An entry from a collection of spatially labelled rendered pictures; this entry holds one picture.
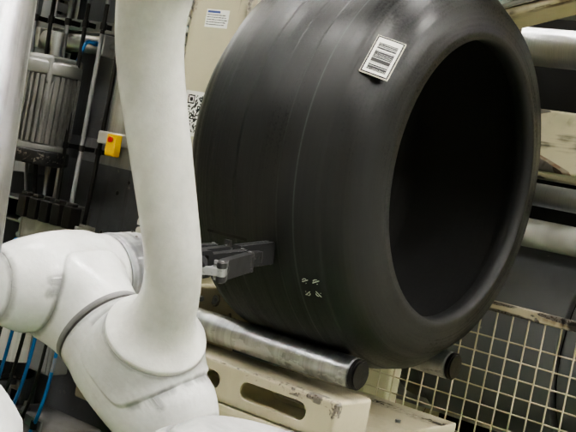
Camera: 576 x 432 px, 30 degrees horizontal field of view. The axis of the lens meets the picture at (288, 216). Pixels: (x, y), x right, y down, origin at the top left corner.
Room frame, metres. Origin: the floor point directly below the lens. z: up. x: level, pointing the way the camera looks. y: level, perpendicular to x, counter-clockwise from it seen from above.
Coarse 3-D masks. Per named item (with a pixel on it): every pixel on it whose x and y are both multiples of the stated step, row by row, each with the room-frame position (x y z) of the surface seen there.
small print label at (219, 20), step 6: (210, 12) 1.79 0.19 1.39; (216, 12) 1.78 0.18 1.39; (222, 12) 1.77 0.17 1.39; (228, 12) 1.77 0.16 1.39; (210, 18) 1.79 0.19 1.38; (216, 18) 1.78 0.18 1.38; (222, 18) 1.77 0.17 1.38; (228, 18) 1.77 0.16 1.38; (210, 24) 1.79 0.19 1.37; (216, 24) 1.78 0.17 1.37; (222, 24) 1.77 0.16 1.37
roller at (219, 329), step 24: (216, 336) 1.61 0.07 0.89; (240, 336) 1.58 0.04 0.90; (264, 336) 1.56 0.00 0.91; (288, 336) 1.55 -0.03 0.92; (288, 360) 1.53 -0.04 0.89; (312, 360) 1.50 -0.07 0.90; (336, 360) 1.48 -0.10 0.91; (360, 360) 1.48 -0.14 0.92; (336, 384) 1.49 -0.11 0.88; (360, 384) 1.48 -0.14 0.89
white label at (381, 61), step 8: (376, 40) 1.40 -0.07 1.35; (384, 40) 1.40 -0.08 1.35; (392, 40) 1.40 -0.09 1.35; (376, 48) 1.39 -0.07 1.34; (384, 48) 1.39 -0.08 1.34; (392, 48) 1.39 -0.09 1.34; (400, 48) 1.39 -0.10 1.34; (368, 56) 1.39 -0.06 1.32; (376, 56) 1.39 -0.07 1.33; (384, 56) 1.39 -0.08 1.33; (392, 56) 1.39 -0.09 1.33; (400, 56) 1.39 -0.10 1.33; (368, 64) 1.38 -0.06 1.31; (376, 64) 1.38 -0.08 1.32; (384, 64) 1.38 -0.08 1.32; (392, 64) 1.38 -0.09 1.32; (368, 72) 1.38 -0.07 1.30; (376, 72) 1.38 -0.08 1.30; (384, 72) 1.38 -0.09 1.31; (392, 72) 1.38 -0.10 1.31; (384, 80) 1.37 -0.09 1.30
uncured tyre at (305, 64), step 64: (320, 0) 1.50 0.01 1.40; (384, 0) 1.45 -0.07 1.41; (448, 0) 1.49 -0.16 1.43; (256, 64) 1.47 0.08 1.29; (320, 64) 1.41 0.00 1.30; (448, 64) 1.84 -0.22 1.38; (512, 64) 1.65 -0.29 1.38; (256, 128) 1.43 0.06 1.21; (320, 128) 1.37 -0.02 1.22; (384, 128) 1.38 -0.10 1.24; (448, 128) 1.90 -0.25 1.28; (512, 128) 1.82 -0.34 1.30; (256, 192) 1.43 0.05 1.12; (320, 192) 1.37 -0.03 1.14; (384, 192) 1.40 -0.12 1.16; (448, 192) 1.90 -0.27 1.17; (512, 192) 1.75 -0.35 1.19; (320, 256) 1.39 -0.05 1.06; (384, 256) 1.43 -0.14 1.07; (448, 256) 1.85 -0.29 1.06; (512, 256) 1.74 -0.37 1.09; (256, 320) 1.58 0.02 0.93; (320, 320) 1.46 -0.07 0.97; (384, 320) 1.46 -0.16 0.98; (448, 320) 1.59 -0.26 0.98
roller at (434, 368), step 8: (448, 352) 1.70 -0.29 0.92; (432, 360) 1.70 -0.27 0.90; (440, 360) 1.70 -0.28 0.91; (448, 360) 1.69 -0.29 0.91; (456, 360) 1.70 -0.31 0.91; (416, 368) 1.73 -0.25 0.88; (424, 368) 1.71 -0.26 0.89; (432, 368) 1.70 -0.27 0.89; (440, 368) 1.69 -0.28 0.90; (448, 368) 1.69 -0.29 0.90; (456, 368) 1.70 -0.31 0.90; (440, 376) 1.71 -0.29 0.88; (448, 376) 1.69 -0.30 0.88; (456, 376) 1.71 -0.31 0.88
